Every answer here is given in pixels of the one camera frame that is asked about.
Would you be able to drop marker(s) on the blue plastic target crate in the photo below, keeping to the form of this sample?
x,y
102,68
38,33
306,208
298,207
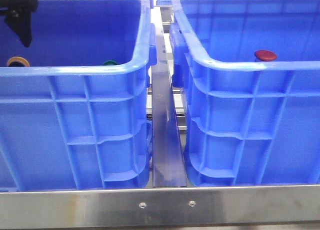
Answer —
x,y
248,122

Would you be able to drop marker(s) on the red mushroom push button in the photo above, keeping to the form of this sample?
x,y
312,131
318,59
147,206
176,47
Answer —
x,y
265,56

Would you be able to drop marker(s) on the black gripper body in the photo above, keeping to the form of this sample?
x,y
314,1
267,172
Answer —
x,y
7,6

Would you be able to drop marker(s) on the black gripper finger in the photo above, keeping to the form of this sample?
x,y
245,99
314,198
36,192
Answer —
x,y
20,24

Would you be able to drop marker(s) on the steel front frame rail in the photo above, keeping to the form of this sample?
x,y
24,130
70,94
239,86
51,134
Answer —
x,y
189,206

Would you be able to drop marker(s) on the green mushroom push button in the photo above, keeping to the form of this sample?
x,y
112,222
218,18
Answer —
x,y
110,63

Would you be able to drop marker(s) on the blue plastic source crate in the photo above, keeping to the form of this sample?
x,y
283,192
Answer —
x,y
67,121

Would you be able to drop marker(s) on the steel divider rail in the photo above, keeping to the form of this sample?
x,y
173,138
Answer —
x,y
167,160

